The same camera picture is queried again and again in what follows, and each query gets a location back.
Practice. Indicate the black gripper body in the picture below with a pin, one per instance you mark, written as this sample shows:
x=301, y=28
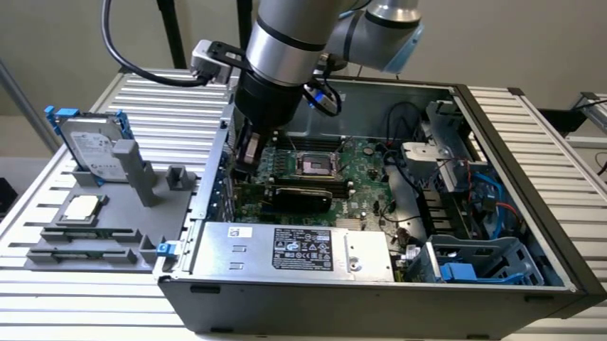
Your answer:
x=267, y=103

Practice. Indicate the black graphics card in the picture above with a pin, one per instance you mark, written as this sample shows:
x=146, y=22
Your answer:
x=303, y=199

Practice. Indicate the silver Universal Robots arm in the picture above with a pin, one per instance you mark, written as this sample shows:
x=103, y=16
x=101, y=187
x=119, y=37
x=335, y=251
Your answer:
x=285, y=42

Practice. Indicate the black RAM slot bank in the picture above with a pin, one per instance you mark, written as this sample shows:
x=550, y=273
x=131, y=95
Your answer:
x=327, y=186
x=309, y=142

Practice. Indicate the metal CPU socket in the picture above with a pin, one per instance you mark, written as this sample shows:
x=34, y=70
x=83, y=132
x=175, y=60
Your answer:
x=315, y=164

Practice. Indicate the round coin battery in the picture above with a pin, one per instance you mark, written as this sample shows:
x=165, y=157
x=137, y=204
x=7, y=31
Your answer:
x=367, y=150

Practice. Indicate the green motherboard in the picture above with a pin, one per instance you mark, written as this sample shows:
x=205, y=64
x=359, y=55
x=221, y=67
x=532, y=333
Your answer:
x=365, y=184

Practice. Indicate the black stand pole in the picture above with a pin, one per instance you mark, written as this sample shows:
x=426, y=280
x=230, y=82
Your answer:
x=173, y=32

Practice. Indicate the silver chipset heatsink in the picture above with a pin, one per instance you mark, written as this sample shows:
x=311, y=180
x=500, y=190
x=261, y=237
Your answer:
x=350, y=223

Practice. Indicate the silver power supply unit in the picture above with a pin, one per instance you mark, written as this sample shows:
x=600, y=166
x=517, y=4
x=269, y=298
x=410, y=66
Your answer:
x=294, y=250

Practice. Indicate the grey parts rack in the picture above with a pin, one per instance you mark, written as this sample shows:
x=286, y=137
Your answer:
x=119, y=213

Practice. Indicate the blue case latch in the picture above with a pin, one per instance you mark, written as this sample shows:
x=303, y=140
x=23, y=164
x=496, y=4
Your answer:
x=169, y=248

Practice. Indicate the silver CPU chip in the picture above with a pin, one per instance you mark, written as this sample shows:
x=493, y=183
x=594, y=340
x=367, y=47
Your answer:
x=85, y=207

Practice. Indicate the grey metal drive cage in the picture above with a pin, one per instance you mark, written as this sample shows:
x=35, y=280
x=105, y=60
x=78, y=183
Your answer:
x=450, y=142

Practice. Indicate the green RAM stick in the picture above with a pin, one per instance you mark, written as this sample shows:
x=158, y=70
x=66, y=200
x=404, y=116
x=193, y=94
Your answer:
x=78, y=254

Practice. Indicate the open black PC case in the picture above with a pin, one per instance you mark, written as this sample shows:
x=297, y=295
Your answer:
x=361, y=305

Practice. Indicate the black object at floor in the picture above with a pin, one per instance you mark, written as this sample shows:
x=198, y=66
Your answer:
x=7, y=195

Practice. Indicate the blue and grey disk bay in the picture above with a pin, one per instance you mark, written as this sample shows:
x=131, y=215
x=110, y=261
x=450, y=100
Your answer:
x=480, y=261

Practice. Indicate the black box beside table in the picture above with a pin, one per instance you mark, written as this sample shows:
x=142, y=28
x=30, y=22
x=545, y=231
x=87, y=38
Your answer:
x=560, y=120

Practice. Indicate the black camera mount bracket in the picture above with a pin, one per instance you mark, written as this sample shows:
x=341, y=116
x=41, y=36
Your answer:
x=230, y=53

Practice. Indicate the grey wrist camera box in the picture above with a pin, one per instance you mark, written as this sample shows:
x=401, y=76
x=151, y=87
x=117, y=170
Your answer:
x=209, y=62

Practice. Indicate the hard disk in blue bracket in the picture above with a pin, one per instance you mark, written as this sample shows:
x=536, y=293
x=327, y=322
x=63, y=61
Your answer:
x=93, y=142

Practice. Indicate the aluminium frame side table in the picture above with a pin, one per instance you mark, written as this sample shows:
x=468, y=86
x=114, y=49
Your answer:
x=593, y=117

